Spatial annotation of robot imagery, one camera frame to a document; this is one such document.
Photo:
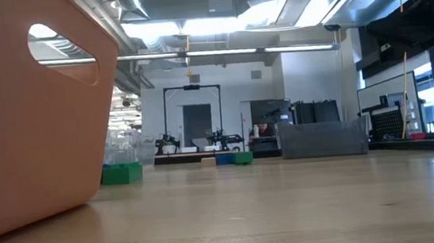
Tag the black tool wall panel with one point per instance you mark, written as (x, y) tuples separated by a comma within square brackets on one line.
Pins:
[(270, 110)]

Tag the orange plastic bin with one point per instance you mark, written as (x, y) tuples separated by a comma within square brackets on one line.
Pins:
[(23, 136)]

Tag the white board black frame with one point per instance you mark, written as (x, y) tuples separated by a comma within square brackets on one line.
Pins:
[(382, 91)]

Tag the red container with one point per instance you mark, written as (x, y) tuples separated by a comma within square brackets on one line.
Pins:
[(417, 136)]

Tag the black background gantry frame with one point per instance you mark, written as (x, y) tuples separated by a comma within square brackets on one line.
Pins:
[(165, 114)]

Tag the black gantry camera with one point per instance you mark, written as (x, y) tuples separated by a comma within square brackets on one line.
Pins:
[(191, 87)]

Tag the background work table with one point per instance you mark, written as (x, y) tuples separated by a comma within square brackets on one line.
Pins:
[(192, 157)]

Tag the long ceiling light bar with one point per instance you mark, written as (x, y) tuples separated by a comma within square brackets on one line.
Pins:
[(218, 52)]

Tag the green toy brick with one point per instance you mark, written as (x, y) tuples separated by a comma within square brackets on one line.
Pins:
[(243, 158), (122, 174)]

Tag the grey translucent plastic bin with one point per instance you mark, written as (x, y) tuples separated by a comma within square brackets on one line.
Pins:
[(322, 139)]

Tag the blue toy brick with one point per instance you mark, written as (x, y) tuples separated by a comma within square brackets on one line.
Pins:
[(224, 159)]

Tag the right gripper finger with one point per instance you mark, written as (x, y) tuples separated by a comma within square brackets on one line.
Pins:
[(407, 25)]

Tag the white tub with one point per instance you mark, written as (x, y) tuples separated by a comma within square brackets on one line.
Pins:
[(212, 148), (188, 150), (169, 149)]

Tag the black pegboard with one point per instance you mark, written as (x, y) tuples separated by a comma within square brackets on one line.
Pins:
[(387, 124)]

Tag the clear plastic bin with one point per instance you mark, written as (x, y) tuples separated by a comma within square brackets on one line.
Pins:
[(132, 149)]

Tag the black side counter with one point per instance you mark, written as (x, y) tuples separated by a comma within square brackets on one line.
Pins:
[(423, 145)]

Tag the black storage cases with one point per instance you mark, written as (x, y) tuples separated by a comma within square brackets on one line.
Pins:
[(316, 112)]

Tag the white bottle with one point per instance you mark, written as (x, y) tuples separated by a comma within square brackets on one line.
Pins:
[(256, 131)]

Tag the background black robot arm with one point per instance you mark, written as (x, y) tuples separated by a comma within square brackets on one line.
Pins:
[(224, 138), (165, 140)]

